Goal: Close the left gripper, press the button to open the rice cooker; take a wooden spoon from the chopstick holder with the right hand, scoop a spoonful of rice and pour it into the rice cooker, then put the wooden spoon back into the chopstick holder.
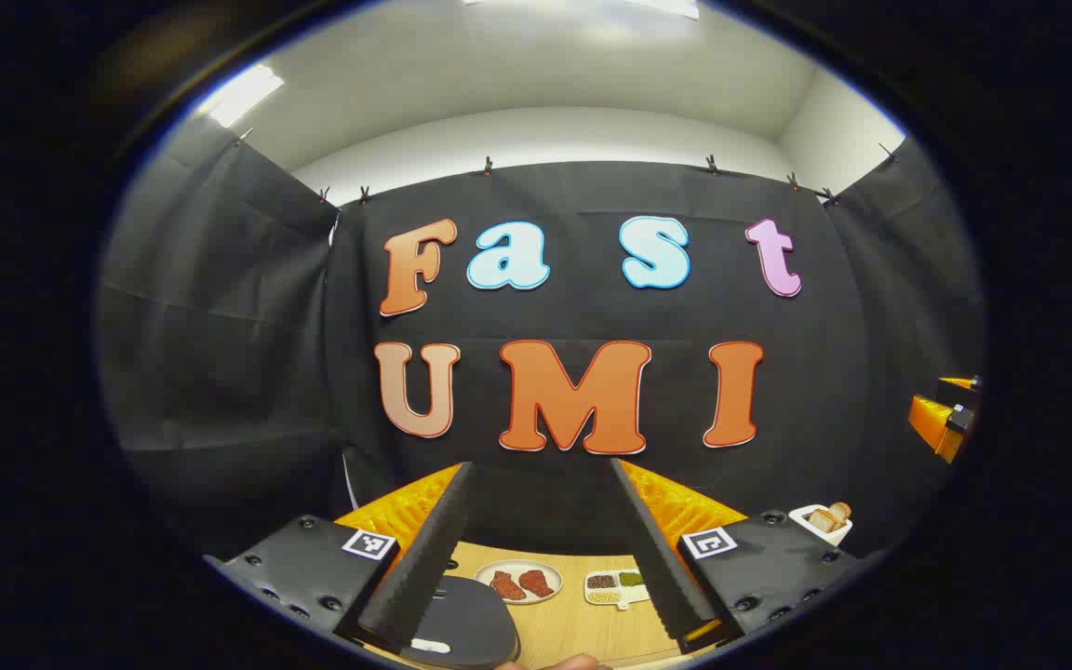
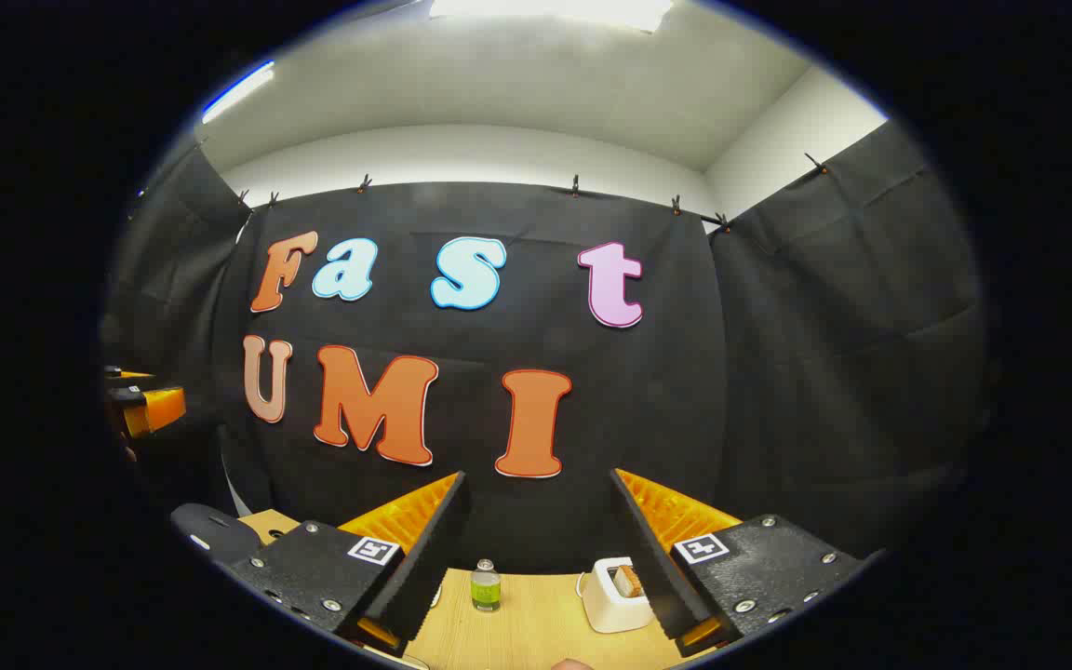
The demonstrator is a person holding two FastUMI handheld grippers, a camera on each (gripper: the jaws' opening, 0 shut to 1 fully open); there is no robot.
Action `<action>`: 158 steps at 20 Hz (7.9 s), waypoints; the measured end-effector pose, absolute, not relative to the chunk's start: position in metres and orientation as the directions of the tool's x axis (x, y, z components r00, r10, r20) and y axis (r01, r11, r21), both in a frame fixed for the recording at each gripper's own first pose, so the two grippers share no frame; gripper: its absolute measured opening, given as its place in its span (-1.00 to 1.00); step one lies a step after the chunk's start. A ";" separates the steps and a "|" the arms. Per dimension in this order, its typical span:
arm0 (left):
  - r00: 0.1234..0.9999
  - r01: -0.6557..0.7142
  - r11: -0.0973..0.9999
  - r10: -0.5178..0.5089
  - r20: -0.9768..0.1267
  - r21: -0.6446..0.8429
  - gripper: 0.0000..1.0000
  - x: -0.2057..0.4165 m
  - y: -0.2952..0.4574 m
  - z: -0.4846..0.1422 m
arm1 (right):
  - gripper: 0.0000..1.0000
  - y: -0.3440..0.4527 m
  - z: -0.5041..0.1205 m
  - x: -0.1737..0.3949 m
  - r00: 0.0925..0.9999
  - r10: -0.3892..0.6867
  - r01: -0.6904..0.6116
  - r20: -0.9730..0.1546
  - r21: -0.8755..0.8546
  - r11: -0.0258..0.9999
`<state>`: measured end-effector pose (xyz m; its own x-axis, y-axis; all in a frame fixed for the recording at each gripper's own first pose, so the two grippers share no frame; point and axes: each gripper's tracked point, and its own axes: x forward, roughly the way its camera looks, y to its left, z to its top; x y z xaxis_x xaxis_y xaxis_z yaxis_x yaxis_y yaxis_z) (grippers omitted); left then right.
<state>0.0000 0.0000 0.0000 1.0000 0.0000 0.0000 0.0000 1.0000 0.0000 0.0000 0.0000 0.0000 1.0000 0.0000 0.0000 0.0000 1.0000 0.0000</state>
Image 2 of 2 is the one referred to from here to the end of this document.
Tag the bread slice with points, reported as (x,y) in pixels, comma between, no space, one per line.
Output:
(628,581)

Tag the black backdrop cloth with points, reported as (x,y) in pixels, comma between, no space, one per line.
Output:
(778,372)

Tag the rice cooker with black lid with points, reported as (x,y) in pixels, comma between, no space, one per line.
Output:
(215,535)

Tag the row of black cloth clips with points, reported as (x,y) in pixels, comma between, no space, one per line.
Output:
(575,186)

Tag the white toaster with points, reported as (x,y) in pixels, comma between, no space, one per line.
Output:
(606,609)

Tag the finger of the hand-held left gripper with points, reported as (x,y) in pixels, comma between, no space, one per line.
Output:
(131,375)
(159,409)

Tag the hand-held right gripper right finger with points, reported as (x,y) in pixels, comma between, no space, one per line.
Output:
(652,568)

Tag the green label water bottle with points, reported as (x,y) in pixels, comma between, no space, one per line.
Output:
(486,591)

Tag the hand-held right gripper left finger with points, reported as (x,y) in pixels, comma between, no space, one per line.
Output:
(424,568)

